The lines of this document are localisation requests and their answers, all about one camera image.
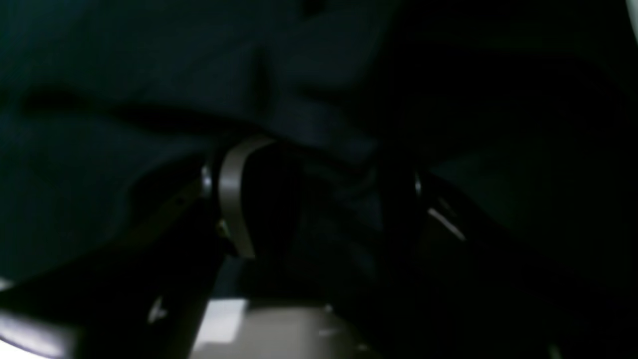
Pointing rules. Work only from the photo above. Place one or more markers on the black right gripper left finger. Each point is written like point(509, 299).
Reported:
point(142, 296)

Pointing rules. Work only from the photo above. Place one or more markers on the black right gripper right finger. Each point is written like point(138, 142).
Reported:
point(475, 290)

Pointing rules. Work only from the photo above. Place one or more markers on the black T-shirt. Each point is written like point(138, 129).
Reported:
point(528, 106)

